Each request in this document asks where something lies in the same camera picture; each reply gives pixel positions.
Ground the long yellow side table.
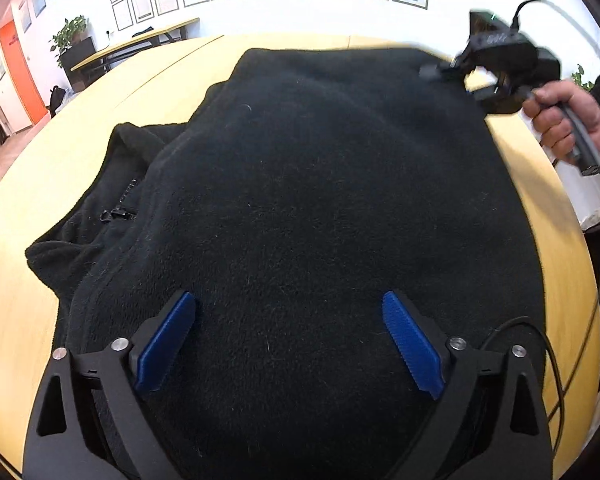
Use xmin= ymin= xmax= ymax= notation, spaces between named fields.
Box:
xmin=70 ymin=18 xmax=200 ymax=73

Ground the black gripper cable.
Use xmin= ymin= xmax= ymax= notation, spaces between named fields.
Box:
xmin=478 ymin=231 xmax=600 ymax=461

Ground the person's right hand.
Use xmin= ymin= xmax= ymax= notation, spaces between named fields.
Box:
xmin=522 ymin=80 xmax=600 ymax=164

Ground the potted green plant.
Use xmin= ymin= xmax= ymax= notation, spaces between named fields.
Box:
xmin=50 ymin=14 xmax=88 ymax=67

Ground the black bag on floor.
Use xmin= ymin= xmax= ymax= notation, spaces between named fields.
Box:
xmin=46 ymin=86 xmax=67 ymax=118

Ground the black fleece jacket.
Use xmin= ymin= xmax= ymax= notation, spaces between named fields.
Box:
xmin=22 ymin=49 xmax=553 ymax=479

